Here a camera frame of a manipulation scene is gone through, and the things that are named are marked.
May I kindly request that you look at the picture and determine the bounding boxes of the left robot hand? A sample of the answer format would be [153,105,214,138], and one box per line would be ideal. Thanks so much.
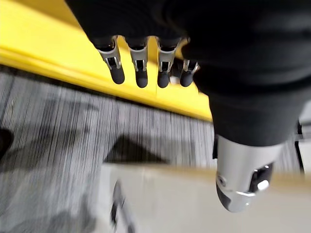
[65,0,311,214]

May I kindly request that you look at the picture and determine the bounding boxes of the cardboard box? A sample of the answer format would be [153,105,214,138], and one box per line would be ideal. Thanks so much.
[96,162,311,233]

